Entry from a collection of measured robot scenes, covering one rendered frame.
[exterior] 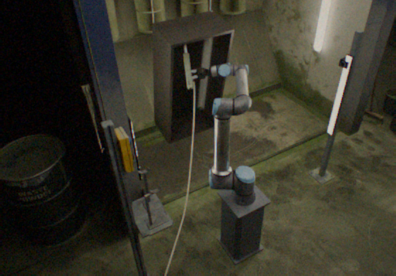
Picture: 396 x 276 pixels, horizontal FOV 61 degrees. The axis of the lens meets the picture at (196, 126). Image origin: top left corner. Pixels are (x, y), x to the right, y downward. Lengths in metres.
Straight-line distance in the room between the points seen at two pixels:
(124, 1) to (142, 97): 1.14
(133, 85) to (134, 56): 0.37
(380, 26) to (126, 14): 2.75
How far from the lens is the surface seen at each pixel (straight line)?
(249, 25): 5.10
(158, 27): 2.91
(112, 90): 2.34
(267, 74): 5.11
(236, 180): 2.55
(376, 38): 4.03
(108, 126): 1.87
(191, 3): 4.14
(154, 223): 2.42
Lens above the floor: 2.70
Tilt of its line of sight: 37 degrees down
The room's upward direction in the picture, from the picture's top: 2 degrees counter-clockwise
